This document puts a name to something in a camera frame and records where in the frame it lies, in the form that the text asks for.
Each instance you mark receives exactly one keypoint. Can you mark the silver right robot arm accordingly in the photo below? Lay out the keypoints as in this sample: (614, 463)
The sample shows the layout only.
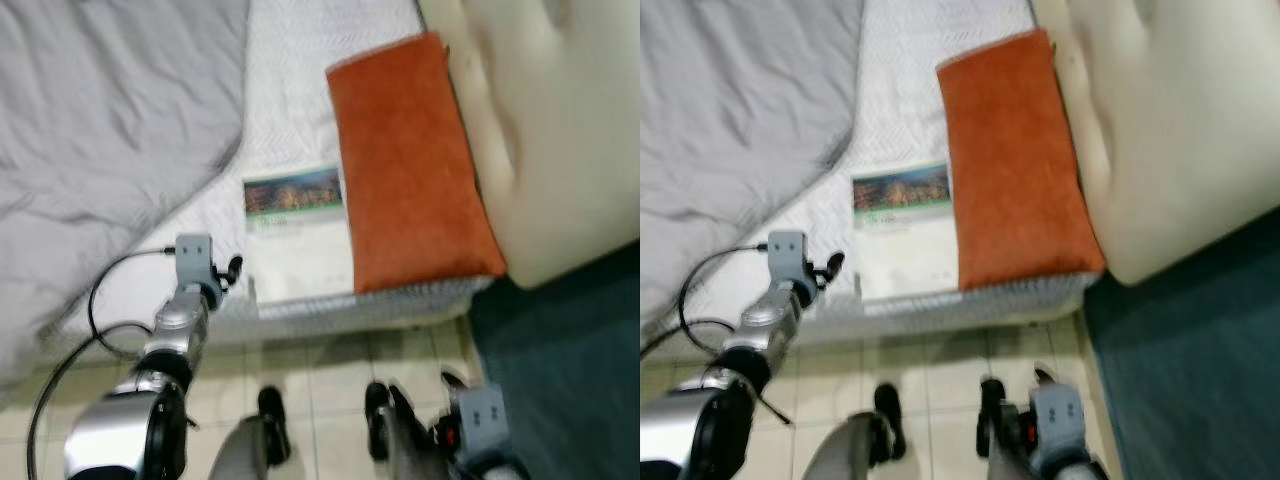
(495, 470)
(1075, 470)

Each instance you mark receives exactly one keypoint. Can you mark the grey duvet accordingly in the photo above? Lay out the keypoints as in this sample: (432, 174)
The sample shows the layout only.
(100, 130)
(730, 110)

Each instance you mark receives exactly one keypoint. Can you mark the orange pillow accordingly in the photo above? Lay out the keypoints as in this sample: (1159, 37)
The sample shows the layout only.
(415, 170)
(1020, 170)

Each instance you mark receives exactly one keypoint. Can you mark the white calendar with photo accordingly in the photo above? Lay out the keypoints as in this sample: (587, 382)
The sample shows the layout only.
(300, 240)
(905, 235)

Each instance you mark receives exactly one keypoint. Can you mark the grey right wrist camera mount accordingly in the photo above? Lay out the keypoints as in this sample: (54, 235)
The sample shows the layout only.
(483, 418)
(1058, 415)

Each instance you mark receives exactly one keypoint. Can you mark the cream pillow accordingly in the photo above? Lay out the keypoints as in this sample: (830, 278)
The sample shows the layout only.
(1180, 130)
(560, 130)

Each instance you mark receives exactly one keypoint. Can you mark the dark teal cloth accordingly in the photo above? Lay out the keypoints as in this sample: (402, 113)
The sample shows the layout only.
(1190, 370)
(565, 380)

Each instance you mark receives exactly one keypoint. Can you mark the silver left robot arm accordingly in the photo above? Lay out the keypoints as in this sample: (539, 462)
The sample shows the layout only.
(120, 430)
(680, 430)

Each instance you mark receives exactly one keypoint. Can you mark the black left robot foot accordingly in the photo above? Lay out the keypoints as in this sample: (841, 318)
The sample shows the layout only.
(889, 418)
(273, 420)

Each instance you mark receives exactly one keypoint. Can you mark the grey left robot leg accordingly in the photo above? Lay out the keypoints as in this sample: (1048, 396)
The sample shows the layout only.
(845, 455)
(240, 455)

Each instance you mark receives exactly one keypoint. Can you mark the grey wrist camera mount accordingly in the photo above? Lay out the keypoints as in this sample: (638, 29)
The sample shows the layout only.
(1058, 415)
(788, 258)
(194, 258)
(483, 418)

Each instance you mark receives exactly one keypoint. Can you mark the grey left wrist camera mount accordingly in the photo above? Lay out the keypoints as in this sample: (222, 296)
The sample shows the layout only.
(194, 258)
(788, 258)

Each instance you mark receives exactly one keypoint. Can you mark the white quilted mattress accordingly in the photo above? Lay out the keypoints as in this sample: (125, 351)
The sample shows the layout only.
(290, 90)
(900, 90)

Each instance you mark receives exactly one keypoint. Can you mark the black robot foot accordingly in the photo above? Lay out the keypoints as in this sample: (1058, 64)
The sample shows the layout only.
(377, 420)
(889, 418)
(991, 415)
(273, 420)

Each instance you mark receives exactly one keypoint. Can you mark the black right robot foot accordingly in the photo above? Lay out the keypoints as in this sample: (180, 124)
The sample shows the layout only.
(991, 415)
(377, 420)

